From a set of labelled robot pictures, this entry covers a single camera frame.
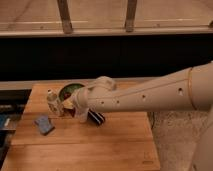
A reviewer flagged dark red pepper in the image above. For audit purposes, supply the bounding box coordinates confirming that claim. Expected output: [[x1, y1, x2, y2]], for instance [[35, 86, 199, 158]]
[[64, 92, 71, 100]]

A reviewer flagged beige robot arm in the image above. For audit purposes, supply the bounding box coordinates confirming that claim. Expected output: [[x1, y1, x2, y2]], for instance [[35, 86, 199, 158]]
[[67, 62, 213, 171]]

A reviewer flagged white ceramic cup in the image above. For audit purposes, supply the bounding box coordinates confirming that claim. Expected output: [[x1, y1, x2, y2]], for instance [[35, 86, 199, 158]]
[[75, 108, 89, 123]]

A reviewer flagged green bowl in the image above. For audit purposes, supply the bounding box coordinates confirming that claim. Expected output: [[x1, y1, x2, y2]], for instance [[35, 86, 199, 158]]
[[59, 83, 83, 101]]

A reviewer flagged white plastic bottle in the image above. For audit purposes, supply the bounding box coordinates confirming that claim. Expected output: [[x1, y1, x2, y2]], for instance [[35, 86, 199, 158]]
[[47, 90, 64, 117]]

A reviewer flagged black striped box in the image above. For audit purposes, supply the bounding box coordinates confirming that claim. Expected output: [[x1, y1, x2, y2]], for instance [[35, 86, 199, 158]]
[[89, 111, 105, 126]]

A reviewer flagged blue sponge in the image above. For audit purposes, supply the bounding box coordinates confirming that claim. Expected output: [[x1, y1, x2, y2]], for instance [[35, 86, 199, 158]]
[[34, 115, 54, 135]]

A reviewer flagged left metal post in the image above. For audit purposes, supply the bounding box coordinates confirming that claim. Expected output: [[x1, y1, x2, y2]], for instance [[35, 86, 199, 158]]
[[57, 0, 73, 34]]

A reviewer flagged metal post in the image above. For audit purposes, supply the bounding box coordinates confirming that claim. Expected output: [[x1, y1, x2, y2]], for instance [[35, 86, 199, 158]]
[[125, 0, 137, 32], [57, 0, 73, 34]]

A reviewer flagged right metal post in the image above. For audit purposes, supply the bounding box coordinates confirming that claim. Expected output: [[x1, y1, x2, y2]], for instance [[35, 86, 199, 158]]
[[125, 0, 137, 32]]

